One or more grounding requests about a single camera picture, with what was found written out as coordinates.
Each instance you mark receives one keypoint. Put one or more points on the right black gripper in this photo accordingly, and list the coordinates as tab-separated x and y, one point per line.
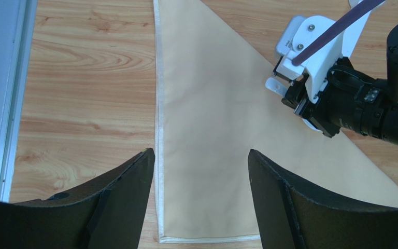
350	100

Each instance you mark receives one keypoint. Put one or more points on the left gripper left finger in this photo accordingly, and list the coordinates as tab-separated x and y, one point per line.
105	212

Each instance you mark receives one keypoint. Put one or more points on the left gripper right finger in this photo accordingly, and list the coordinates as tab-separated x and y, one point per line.
293	212

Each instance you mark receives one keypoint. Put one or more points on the beige cloth napkin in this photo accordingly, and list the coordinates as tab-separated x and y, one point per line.
212	109

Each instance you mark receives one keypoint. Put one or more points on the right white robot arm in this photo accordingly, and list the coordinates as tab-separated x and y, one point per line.
392	64

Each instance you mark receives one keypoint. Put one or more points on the aluminium frame post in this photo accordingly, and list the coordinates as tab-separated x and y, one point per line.
17	20

